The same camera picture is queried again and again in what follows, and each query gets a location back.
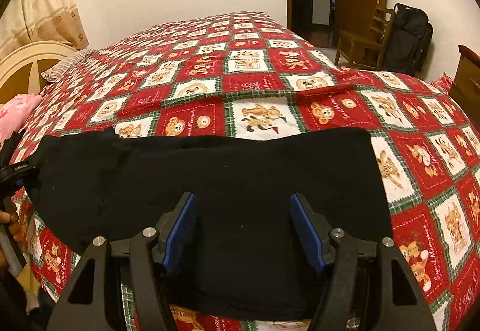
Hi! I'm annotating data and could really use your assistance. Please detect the pink pillow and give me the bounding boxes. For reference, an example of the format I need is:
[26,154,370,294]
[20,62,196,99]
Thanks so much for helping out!
[0,94,42,146]

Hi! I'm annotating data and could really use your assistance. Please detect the cream wooden headboard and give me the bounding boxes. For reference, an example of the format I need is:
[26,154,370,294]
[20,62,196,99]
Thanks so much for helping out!
[1,41,77,104]

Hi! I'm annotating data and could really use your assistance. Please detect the red patchwork bear quilt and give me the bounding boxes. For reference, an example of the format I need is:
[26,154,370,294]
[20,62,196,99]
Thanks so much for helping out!
[12,12,479,330]

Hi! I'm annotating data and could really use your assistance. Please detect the black bag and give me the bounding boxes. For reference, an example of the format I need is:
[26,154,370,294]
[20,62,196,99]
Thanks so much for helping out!
[382,3,434,77]

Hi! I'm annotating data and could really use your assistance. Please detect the beige patterned curtain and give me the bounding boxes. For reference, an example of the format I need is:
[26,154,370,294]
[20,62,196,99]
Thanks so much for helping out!
[1,0,89,58]

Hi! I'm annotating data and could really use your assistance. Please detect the striped pillow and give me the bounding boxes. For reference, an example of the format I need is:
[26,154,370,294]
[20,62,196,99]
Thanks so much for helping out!
[41,48,95,83]

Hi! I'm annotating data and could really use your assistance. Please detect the person's left hand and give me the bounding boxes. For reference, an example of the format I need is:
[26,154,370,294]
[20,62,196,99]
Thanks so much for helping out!
[0,212,23,268]

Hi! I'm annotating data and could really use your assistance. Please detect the red bag on floor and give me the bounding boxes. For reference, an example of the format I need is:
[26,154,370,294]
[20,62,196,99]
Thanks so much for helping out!
[431,73,453,95]

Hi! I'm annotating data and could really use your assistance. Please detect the black pants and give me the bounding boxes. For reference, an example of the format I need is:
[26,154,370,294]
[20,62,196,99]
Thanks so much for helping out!
[25,128,392,321]

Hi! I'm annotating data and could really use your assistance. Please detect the brown wooden dresser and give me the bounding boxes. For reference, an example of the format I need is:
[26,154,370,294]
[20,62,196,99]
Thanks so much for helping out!
[449,45,480,128]

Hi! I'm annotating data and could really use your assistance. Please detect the wooden chair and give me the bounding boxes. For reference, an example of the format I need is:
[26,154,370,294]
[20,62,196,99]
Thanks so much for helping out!
[334,6,396,71]

